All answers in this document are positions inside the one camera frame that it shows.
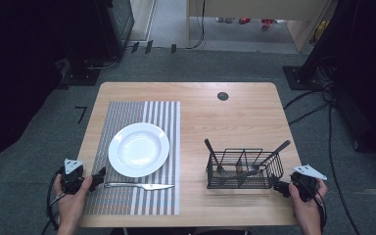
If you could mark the red item under desk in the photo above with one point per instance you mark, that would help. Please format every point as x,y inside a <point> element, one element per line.
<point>267,23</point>

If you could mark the yellow item beside desk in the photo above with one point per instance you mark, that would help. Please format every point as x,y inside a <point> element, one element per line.
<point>320,32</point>

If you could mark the person's right hand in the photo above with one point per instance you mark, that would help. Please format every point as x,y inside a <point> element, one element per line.
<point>306,210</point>

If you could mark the striped woven placemat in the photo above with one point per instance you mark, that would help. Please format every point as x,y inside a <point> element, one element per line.
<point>124,111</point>

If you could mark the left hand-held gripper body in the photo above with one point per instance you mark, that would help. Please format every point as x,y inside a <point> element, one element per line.
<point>72,178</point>

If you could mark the person's left hand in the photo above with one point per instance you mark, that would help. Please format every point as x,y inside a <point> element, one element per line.
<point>70,205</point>

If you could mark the silver table knife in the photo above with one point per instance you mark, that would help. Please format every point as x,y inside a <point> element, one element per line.
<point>140,186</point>

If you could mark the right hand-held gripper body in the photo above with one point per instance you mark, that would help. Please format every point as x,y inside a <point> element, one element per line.
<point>303,186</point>

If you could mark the black stand base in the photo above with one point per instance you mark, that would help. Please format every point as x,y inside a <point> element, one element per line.
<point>302,80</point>

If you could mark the black cabinet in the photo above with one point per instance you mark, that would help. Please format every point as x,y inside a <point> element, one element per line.
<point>116,26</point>

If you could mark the white round plate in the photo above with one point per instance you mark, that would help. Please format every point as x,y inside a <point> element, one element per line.
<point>138,150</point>

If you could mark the light wooden desk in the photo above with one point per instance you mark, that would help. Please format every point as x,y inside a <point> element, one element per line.
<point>258,8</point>

